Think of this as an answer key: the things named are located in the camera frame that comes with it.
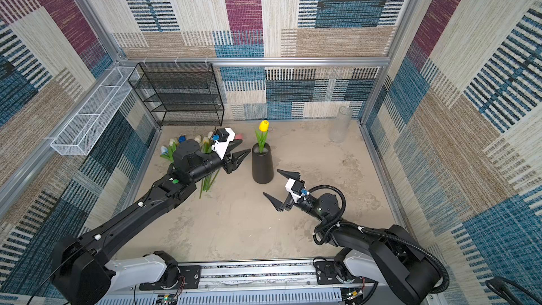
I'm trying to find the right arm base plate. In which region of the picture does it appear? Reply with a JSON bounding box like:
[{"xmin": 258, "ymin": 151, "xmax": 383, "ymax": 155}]
[{"xmin": 312, "ymin": 257, "xmax": 373, "ymax": 285}]

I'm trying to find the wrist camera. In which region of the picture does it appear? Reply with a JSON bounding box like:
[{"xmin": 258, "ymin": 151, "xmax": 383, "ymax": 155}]
[
  {"xmin": 285, "ymin": 178, "xmax": 306, "ymax": 201},
  {"xmin": 211, "ymin": 128, "xmax": 236, "ymax": 160}
]

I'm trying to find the cream white tulip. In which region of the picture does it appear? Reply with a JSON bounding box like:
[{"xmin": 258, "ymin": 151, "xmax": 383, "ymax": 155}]
[{"xmin": 201, "ymin": 131, "xmax": 213, "ymax": 154}]

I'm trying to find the black cylindrical vase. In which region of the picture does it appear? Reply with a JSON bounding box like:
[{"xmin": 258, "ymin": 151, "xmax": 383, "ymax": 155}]
[{"xmin": 252, "ymin": 143, "xmax": 274, "ymax": 184}]

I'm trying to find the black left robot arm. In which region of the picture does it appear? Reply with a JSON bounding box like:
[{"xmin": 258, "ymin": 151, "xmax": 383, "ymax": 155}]
[{"xmin": 49, "ymin": 140, "xmax": 251, "ymax": 304}]

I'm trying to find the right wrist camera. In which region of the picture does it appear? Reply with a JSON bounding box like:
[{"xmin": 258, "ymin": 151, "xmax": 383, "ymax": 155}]
[{"xmin": 285, "ymin": 178, "xmax": 306, "ymax": 201}]

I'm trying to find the white wire mesh basket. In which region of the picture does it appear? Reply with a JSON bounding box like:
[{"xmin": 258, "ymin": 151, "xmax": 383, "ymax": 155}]
[{"xmin": 50, "ymin": 66, "xmax": 134, "ymax": 156}]

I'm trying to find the pale blue tulip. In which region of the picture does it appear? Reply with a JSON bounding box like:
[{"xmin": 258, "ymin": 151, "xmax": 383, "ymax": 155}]
[{"xmin": 160, "ymin": 146, "xmax": 174, "ymax": 162}]

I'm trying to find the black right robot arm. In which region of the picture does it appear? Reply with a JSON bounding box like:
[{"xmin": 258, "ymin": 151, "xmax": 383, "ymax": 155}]
[{"xmin": 266, "ymin": 169, "xmax": 450, "ymax": 304}]

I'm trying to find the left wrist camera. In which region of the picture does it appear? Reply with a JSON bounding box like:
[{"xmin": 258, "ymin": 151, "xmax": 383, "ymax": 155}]
[{"xmin": 211, "ymin": 128, "xmax": 236, "ymax": 160}]

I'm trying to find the black cable bottom right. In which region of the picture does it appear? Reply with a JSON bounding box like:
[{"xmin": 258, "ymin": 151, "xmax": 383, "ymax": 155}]
[{"xmin": 485, "ymin": 276, "xmax": 542, "ymax": 305}]

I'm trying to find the bundled tulip bunch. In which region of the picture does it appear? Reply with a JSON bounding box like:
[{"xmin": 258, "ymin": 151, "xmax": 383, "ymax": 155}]
[{"xmin": 198, "ymin": 135, "xmax": 221, "ymax": 199}]

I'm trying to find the black wire mesh shelf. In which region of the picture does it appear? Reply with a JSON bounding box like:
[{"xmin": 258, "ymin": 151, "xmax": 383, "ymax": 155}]
[{"xmin": 128, "ymin": 62, "xmax": 224, "ymax": 127}]

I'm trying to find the aluminium mounting rail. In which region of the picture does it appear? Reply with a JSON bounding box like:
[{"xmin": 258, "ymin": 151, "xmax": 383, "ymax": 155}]
[{"xmin": 75, "ymin": 255, "xmax": 437, "ymax": 305}]

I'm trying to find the yellow tulip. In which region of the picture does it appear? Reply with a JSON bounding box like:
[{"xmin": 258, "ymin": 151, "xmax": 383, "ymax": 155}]
[{"xmin": 255, "ymin": 120, "xmax": 270, "ymax": 153}]

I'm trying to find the clear glass vase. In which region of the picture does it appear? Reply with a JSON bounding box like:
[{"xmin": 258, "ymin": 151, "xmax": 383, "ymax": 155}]
[{"xmin": 329, "ymin": 106, "xmax": 352, "ymax": 143}]

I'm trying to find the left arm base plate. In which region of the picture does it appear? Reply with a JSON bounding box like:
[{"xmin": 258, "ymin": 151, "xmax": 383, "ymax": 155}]
[{"xmin": 138, "ymin": 265, "xmax": 202, "ymax": 291}]

